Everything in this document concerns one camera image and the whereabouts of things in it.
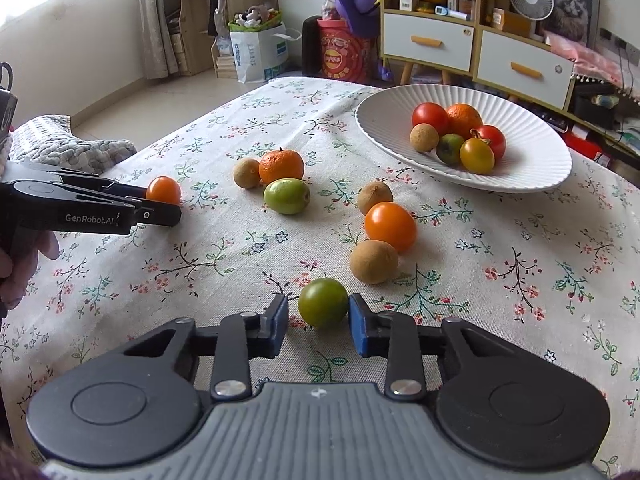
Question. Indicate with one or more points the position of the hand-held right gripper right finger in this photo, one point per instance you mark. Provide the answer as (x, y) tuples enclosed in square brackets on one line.
[(357, 327)]

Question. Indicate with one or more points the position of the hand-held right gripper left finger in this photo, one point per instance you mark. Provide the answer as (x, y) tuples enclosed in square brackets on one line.
[(279, 327)]

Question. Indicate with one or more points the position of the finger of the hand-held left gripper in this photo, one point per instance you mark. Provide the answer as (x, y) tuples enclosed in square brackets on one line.
[(100, 181), (160, 216)]

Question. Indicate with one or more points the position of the orange cherry tomato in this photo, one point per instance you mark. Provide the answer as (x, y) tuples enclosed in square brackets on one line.
[(163, 191), (390, 226)]

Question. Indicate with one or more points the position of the green jujube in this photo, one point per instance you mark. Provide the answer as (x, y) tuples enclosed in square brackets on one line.
[(449, 150), (323, 303), (286, 196)]

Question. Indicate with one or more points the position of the small mandarin orange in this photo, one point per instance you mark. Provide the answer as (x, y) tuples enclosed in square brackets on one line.
[(281, 166)]

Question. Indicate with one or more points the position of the yellow cherry tomato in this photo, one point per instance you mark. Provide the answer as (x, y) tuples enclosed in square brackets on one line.
[(476, 156)]

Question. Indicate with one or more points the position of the red tomato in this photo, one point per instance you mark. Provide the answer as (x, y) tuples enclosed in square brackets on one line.
[(430, 117), (492, 141)]

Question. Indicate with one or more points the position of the large mandarin orange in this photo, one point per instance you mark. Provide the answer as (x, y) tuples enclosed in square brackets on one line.
[(464, 119)]

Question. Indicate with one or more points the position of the white ribbed plate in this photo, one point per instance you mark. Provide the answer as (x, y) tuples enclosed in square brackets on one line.
[(530, 160)]

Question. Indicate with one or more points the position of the person's left hand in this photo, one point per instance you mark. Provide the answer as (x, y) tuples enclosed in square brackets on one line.
[(30, 260)]

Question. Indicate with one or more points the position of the grey quilted blanket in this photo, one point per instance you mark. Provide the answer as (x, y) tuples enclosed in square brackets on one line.
[(65, 142)]

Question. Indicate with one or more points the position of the floral tablecloth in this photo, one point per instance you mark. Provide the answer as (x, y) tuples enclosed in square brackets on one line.
[(200, 260)]

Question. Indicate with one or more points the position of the grey curtain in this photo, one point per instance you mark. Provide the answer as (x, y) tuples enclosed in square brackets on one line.
[(152, 20)]

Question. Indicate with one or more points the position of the white paper bag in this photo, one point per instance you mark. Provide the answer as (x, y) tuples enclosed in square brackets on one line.
[(260, 55)]

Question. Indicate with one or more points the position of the black flat board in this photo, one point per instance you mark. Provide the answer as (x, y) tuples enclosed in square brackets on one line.
[(309, 45)]

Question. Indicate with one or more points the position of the red printed bucket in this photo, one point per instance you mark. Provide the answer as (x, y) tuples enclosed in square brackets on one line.
[(340, 55)]

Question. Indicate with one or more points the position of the tall wooden cabinet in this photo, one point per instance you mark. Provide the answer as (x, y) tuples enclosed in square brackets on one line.
[(406, 72)]

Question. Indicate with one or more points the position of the clear storage box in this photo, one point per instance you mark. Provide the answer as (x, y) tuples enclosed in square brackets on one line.
[(427, 77)]

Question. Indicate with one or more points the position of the red box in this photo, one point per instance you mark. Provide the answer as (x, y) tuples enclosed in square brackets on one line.
[(582, 149)]

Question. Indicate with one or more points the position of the white cabinet drawer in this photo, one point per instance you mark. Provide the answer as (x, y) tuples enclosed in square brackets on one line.
[(495, 55), (400, 35)]

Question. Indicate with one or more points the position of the low wooden cabinet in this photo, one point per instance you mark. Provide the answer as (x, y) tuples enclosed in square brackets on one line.
[(476, 55)]

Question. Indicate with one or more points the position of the black box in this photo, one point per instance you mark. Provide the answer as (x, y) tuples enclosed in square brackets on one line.
[(590, 110)]

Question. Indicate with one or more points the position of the white blue thermometer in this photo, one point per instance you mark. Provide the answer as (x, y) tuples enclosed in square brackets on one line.
[(450, 12)]

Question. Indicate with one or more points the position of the cardboard box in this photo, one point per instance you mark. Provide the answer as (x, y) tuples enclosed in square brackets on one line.
[(515, 24)]

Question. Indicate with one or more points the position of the pink cloth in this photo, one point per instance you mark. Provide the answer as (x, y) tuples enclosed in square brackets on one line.
[(590, 60)]

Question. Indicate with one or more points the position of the framed cat picture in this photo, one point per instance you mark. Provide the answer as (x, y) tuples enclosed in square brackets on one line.
[(570, 10)]

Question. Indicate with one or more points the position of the wall outlet panel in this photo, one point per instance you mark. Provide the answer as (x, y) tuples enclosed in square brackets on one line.
[(632, 52)]

